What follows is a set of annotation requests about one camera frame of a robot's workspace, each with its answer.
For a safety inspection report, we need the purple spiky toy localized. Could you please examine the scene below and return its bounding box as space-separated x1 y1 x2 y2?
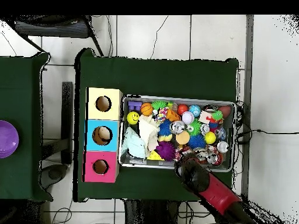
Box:
155 141 177 162

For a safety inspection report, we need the dark green table cloth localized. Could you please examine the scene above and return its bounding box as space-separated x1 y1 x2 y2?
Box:
0 51 53 202
73 47 239 203

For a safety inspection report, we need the black cable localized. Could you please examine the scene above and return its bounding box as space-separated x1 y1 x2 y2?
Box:
235 129 299 144

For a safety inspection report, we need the blue globe ball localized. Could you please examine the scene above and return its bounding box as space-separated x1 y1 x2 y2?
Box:
188 104 201 118

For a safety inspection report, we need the light blue cloth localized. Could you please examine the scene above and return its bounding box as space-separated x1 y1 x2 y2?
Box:
121 127 148 159

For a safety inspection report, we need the shallow clear mesh bin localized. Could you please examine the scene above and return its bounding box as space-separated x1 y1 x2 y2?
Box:
119 94 237 173

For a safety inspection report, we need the grey stand foot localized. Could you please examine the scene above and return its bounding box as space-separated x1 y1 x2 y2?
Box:
39 163 69 190

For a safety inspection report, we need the yellow smiley ball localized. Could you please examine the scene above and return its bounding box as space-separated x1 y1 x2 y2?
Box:
126 111 140 125

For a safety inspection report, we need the cream cloth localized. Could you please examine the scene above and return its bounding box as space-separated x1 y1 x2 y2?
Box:
137 114 161 151

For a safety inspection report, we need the white baseball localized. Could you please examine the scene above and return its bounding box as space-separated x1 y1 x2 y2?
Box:
181 111 195 125

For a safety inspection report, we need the purple bowl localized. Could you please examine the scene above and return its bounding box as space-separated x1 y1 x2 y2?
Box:
0 120 19 159

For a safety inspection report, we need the crushed silver can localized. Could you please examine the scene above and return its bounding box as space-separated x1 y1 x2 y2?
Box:
169 120 186 135

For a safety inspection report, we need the small orange basketball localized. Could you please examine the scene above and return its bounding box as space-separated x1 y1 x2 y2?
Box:
140 102 154 117

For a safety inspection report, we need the black chair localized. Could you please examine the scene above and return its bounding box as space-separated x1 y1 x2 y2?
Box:
4 15 105 57

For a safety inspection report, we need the wooden box with three holes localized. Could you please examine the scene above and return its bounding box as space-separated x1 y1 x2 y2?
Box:
82 87 124 183

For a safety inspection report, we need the blue spiky ball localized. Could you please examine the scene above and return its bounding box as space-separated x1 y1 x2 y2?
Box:
188 134 207 150

